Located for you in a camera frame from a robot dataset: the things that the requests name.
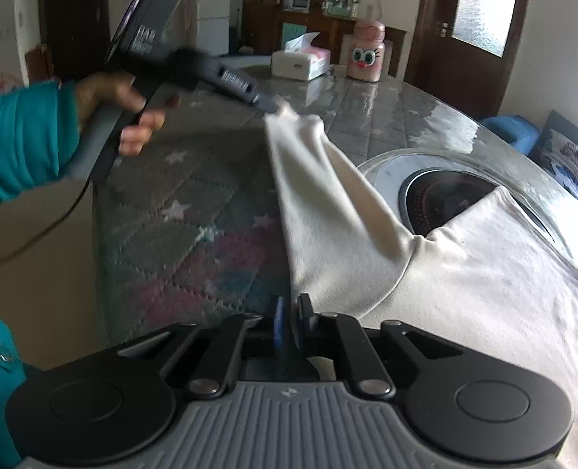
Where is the built-in induction cooker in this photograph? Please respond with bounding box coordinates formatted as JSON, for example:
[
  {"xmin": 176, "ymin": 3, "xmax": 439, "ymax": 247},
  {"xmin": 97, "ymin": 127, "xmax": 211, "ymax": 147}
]
[{"xmin": 357, "ymin": 150, "xmax": 571, "ymax": 255}]

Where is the blue sofa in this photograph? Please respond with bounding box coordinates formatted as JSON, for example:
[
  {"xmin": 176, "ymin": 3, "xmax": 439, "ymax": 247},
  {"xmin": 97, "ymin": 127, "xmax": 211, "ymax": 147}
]
[{"xmin": 479, "ymin": 116, "xmax": 539, "ymax": 150}]

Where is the butterfly print cushion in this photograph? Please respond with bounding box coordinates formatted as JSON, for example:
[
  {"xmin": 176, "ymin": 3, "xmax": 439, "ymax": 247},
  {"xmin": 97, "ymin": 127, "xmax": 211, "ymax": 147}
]
[{"xmin": 531, "ymin": 110, "xmax": 578, "ymax": 208}]

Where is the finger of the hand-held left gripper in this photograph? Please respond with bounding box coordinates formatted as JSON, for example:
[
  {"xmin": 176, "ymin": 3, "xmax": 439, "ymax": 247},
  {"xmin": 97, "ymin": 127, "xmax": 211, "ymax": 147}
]
[{"xmin": 211, "ymin": 57, "xmax": 281, "ymax": 115}]

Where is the dark wooden door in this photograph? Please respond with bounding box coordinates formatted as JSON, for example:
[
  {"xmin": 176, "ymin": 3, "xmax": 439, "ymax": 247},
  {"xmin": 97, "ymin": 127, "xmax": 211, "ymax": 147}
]
[{"xmin": 37, "ymin": 0, "xmax": 111, "ymax": 81}]

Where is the cream shirt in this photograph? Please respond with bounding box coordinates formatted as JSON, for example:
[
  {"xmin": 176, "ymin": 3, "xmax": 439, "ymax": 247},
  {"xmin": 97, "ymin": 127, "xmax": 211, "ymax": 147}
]
[{"xmin": 262, "ymin": 95, "xmax": 578, "ymax": 469}]

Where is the person's left hand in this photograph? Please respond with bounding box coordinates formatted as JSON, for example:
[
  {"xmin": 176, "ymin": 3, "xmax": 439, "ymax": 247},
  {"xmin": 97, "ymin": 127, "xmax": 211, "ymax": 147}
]
[{"xmin": 75, "ymin": 72, "xmax": 167, "ymax": 157}]

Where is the wooden display cabinet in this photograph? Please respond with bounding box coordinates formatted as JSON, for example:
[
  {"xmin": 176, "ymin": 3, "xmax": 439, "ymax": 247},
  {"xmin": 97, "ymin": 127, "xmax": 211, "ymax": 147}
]
[{"xmin": 242, "ymin": 0, "xmax": 407, "ymax": 76}]

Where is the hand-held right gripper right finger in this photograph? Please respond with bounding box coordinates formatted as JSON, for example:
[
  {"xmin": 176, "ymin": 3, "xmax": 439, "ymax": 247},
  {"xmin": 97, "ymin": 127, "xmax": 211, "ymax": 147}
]
[{"xmin": 296, "ymin": 294, "xmax": 466, "ymax": 399}]

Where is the wooden door with glass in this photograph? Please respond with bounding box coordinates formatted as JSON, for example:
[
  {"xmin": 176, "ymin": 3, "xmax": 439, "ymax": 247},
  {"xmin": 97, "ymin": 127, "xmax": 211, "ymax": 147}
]
[{"xmin": 404, "ymin": 0, "xmax": 534, "ymax": 120}]

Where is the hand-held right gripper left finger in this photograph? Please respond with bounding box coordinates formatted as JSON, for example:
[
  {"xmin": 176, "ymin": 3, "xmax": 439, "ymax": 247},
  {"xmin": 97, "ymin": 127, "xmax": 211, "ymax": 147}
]
[{"xmin": 117, "ymin": 296, "xmax": 286, "ymax": 399}]

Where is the white fridge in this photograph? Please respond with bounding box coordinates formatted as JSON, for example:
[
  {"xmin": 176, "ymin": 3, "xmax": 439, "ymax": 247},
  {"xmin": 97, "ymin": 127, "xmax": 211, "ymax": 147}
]
[{"xmin": 195, "ymin": 0, "xmax": 232, "ymax": 57}]

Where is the black cable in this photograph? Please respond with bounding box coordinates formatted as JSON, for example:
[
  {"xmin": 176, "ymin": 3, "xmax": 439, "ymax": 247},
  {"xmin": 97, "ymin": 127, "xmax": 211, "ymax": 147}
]
[{"xmin": 0, "ymin": 178, "xmax": 93, "ymax": 272}]

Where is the tissue pack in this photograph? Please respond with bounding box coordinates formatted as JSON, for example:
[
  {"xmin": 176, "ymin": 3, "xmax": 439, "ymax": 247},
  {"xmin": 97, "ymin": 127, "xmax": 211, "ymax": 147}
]
[{"xmin": 271, "ymin": 32, "xmax": 331, "ymax": 81}]

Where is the pink cartoon face bottle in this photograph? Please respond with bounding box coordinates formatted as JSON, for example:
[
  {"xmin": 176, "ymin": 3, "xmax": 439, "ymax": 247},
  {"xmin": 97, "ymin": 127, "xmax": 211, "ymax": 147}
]
[{"xmin": 344, "ymin": 20, "xmax": 386, "ymax": 80}]

